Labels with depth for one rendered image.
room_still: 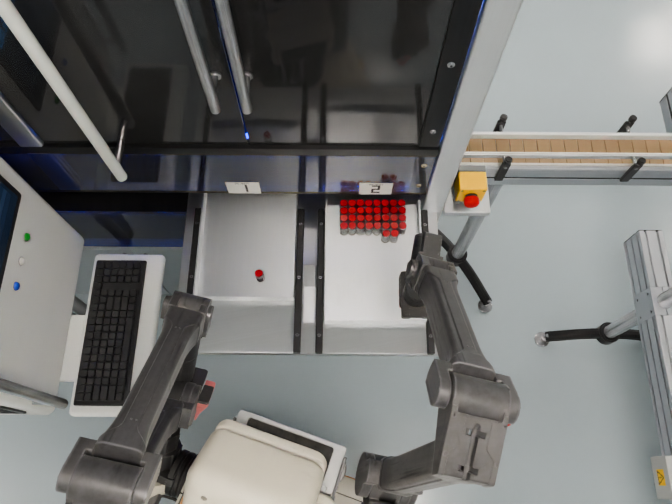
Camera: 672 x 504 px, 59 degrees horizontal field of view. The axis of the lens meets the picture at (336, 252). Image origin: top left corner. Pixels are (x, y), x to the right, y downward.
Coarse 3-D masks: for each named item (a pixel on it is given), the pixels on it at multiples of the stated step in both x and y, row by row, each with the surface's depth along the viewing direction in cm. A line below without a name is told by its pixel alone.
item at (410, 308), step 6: (402, 276) 128; (402, 282) 128; (402, 288) 127; (402, 294) 127; (402, 300) 126; (408, 300) 124; (414, 300) 121; (420, 300) 121; (402, 306) 126; (408, 306) 126; (414, 306) 125; (420, 306) 126; (402, 312) 125; (408, 312) 125; (414, 312) 125; (420, 312) 125; (426, 312) 125; (402, 318) 126; (408, 318) 126; (426, 318) 126
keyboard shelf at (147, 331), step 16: (96, 256) 170; (112, 256) 169; (128, 256) 169; (144, 256) 169; (160, 256) 170; (160, 272) 168; (144, 288) 166; (160, 288) 167; (144, 304) 164; (80, 320) 163; (144, 320) 163; (80, 336) 162; (144, 336) 161; (80, 352) 159; (144, 352) 159; (64, 368) 158; (80, 416) 155; (96, 416) 155; (112, 416) 154
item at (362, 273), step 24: (336, 216) 166; (408, 216) 166; (336, 240) 163; (360, 240) 163; (408, 240) 163; (336, 264) 160; (360, 264) 160; (384, 264) 160; (336, 288) 158; (360, 288) 158; (384, 288) 158; (336, 312) 155; (360, 312) 155; (384, 312) 155
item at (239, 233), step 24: (216, 216) 166; (240, 216) 166; (264, 216) 166; (288, 216) 166; (216, 240) 163; (240, 240) 163; (264, 240) 163; (288, 240) 163; (216, 264) 160; (240, 264) 160; (264, 264) 160; (288, 264) 160; (216, 288) 158; (240, 288) 158; (264, 288) 158; (288, 288) 158
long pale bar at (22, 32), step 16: (0, 0) 85; (16, 16) 89; (16, 32) 91; (32, 48) 95; (48, 64) 99; (48, 80) 102; (64, 96) 106; (80, 112) 111; (96, 144) 121; (112, 160) 128
